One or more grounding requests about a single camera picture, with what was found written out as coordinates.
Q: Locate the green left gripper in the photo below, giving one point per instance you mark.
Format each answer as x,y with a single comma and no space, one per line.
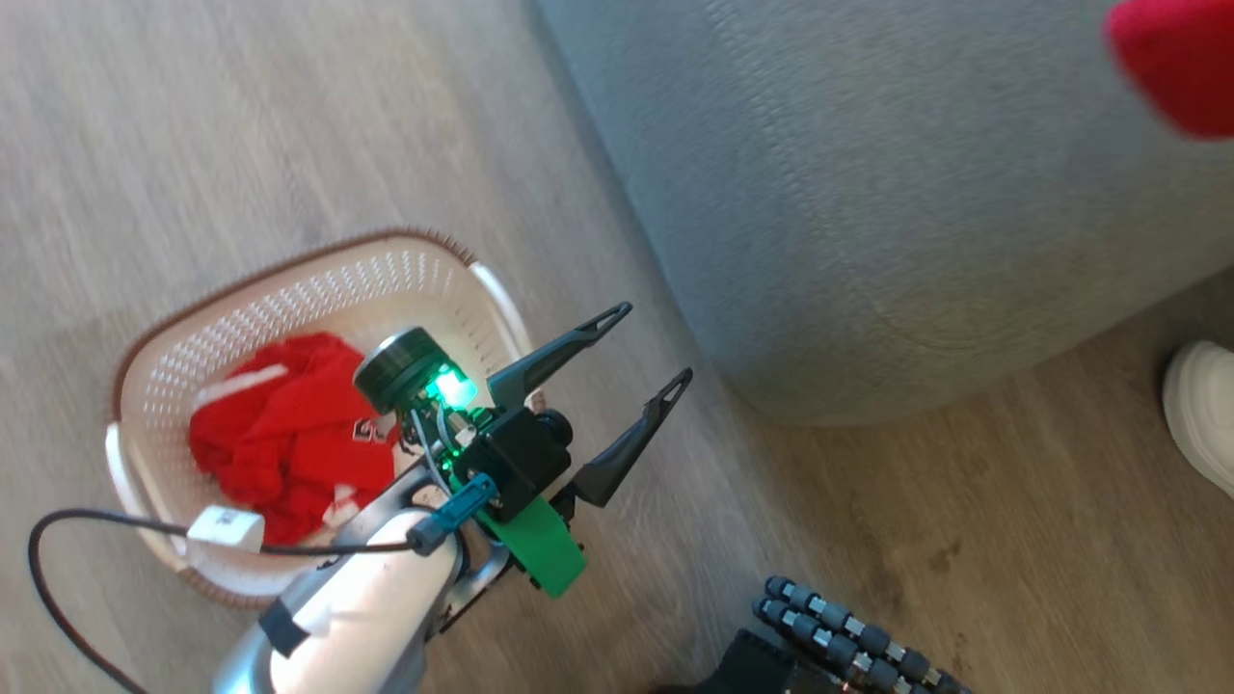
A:
540,549

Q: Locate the red garment with white trim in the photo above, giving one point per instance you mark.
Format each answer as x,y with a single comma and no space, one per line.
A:
289,434

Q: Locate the plain red garment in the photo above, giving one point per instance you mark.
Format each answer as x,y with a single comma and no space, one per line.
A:
1181,67

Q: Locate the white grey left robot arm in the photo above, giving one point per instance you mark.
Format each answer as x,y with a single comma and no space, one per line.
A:
366,602

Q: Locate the grey and yellow sofa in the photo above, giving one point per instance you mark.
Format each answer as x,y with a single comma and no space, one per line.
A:
868,193

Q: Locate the black round left gripper motor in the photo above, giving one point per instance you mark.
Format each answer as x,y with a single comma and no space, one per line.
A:
395,371

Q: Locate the black robot torso block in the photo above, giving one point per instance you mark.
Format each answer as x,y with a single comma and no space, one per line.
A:
752,670

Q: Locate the cream perforated laundry basket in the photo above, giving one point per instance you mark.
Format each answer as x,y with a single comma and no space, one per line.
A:
289,299

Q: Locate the white shoe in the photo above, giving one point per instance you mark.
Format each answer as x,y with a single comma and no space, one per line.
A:
1205,414

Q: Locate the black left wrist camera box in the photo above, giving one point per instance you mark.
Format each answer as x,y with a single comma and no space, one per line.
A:
511,461

